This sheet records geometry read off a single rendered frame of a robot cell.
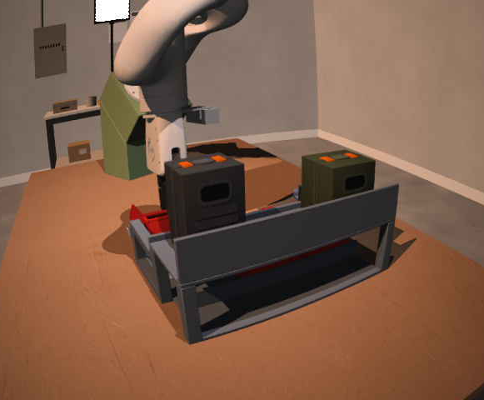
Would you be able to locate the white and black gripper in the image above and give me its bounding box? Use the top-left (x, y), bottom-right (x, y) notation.
top-left (142, 111), bottom-right (187, 210)

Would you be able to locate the red bin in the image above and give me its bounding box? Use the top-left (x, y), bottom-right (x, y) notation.
top-left (236, 255), bottom-right (302, 278)
top-left (302, 238), bottom-right (350, 258)
top-left (130, 204), bottom-right (170, 235)

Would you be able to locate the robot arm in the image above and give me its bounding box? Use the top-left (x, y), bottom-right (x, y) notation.
top-left (114, 0), bottom-right (248, 125)

